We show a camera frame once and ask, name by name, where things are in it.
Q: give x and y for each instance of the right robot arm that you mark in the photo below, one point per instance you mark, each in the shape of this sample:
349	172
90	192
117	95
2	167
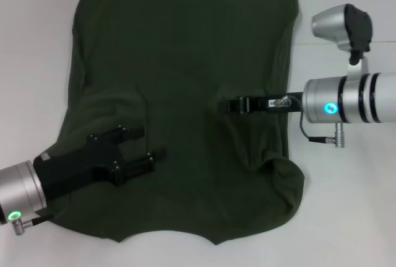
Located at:
355	99

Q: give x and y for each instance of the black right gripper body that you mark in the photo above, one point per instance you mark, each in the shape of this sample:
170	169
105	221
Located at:
260	106

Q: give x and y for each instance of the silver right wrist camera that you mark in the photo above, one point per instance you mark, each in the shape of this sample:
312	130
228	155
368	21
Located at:
331	23

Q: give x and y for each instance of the dark green shirt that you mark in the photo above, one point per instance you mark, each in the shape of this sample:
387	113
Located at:
185	47

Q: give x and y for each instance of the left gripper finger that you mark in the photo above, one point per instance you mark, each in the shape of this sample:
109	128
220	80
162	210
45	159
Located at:
123	133
136	169

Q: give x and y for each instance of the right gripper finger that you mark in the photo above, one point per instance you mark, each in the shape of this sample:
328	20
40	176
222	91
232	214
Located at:
239	106

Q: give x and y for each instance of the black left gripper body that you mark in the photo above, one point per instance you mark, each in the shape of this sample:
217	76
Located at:
77	164

